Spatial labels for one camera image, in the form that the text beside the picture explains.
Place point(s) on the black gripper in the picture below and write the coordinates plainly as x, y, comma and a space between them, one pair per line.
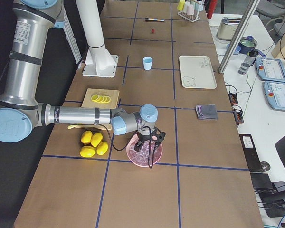
141, 139

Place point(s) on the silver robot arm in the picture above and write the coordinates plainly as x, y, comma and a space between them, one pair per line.
20, 112

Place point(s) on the pink bowl of ice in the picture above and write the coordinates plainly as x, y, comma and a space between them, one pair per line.
141, 158

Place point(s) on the light blue plastic cup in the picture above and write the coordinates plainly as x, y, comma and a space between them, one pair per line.
147, 63

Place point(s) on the white cup rack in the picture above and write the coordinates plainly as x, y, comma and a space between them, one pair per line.
199, 6

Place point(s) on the pink cup on rack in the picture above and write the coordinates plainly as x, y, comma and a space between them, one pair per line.
190, 10

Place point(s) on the yellow cup on rack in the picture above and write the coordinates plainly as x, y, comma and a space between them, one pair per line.
181, 5

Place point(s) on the yellow lemon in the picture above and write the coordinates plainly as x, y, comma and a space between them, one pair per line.
96, 139
86, 137
102, 148
87, 151

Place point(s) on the bamboo cutting board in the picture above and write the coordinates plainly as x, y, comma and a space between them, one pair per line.
88, 102

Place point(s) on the grey folded cloth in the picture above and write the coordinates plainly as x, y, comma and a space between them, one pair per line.
207, 112

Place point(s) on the lemon slices row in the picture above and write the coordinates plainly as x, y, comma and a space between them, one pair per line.
103, 99

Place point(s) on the cream bear serving tray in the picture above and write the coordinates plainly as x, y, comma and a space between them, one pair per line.
196, 72

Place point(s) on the steel muddler black tip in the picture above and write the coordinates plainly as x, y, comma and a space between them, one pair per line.
154, 19

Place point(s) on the clear water bottle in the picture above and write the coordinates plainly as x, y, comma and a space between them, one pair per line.
249, 61

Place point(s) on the dark blue pot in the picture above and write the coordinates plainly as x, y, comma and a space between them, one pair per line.
246, 44

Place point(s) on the blue teach pendant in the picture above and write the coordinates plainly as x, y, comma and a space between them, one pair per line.
270, 69
275, 94

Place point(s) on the silver toaster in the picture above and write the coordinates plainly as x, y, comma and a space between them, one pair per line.
228, 27

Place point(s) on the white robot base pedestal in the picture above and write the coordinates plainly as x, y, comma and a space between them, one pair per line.
99, 62

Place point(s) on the aluminium frame post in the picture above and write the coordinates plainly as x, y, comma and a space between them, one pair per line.
246, 17

